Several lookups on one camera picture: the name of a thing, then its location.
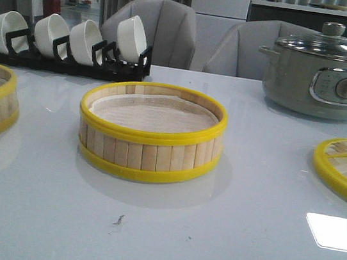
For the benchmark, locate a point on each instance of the white steamer liner cloth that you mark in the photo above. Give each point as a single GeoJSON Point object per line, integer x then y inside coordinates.
{"type": "Point", "coordinates": [154, 113]}

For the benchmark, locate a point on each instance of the black bowl rack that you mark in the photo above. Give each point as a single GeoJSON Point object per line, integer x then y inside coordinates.
{"type": "Point", "coordinates": [105, 65]}

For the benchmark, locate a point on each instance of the grey chair right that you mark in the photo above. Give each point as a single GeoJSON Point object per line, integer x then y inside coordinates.
{"type": "Point", "coordinates": [238, 52]}

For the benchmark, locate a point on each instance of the grey chair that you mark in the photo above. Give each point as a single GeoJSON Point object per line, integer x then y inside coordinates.
{"type": "Point", "coordinates": [238, 52]}
{"type": "Point", "coordinates": [170, 28]}

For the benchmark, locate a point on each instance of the white bowl rightmost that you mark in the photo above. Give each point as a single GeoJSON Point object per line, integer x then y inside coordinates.
{"type": "Point", "coordinates": [131, 39]}

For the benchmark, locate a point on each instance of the white bowl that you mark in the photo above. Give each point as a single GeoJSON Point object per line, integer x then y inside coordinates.
{"type": "Point", "coordinates": [10, 21]}
{"type": "Point", "coordinates": [131, 39]}
{"type": "Point", "coordinates": [47, 30]}
{"type": "Point", "coordinates": [82, 38]}

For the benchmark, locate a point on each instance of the grey chair left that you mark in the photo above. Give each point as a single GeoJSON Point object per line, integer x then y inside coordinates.
{"type": "Point", "coordinates": [170, 28]}

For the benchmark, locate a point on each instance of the white cabinet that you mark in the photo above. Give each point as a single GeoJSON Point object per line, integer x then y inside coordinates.
{"type": "Point", "coordinates": [214, 18]}

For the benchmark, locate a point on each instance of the green electric cooking pot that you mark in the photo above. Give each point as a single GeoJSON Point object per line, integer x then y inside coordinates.
{"type": "Point", "coordinates": [306, 83]}

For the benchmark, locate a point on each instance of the red bin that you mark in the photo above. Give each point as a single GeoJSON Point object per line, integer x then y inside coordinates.
{"type": "Point", "coordinates": [50, 7]}

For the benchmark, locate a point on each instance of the glass pot lid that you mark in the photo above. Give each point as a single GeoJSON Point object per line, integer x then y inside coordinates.
{"type": "Point", "coordinates": [329, 43]}

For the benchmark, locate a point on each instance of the white bowl far left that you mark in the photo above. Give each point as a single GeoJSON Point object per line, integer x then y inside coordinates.
{"type": "Point", "coordinates": [10, 21]}

